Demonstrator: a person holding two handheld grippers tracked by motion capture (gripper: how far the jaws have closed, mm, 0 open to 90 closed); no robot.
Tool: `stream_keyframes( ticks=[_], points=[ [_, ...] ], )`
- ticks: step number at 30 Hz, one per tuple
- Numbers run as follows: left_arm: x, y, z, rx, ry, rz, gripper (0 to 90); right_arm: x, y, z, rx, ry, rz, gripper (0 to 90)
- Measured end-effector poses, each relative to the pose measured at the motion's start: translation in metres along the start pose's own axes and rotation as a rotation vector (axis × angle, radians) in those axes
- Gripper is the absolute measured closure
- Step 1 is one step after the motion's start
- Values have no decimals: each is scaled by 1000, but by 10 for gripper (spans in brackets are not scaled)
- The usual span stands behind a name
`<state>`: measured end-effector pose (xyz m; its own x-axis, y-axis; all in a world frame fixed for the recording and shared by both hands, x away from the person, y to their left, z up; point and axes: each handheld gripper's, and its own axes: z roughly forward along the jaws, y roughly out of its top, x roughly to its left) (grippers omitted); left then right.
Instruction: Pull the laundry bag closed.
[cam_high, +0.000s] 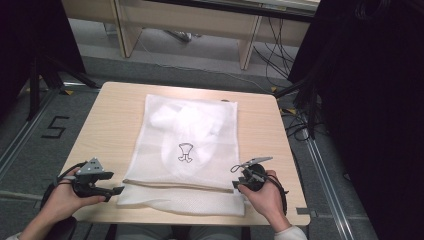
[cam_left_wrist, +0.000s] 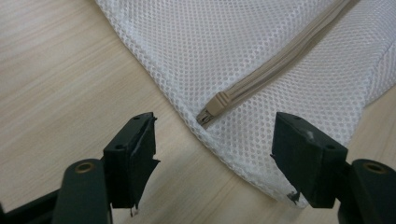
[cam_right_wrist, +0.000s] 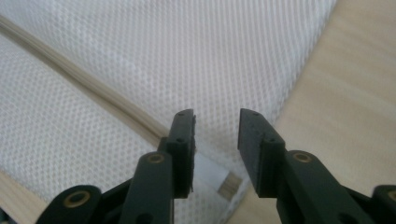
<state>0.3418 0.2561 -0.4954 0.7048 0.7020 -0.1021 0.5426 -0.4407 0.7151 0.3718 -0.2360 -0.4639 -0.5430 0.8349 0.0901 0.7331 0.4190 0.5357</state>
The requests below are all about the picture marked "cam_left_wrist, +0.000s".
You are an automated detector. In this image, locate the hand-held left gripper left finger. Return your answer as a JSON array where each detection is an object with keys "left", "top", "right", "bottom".
[{"left": 102, "top": 111, "right": 161, "bottom": 217}]

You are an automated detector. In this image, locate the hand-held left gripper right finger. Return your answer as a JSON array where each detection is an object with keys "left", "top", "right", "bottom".
[{"left": 270, "top": 111, "right": 349, "bottom": 209}]

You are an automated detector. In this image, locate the white mesh laundry bag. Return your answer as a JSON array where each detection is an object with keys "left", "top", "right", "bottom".
[{"left": 94, "top": 0, "right": 396, "bottom": 209}]

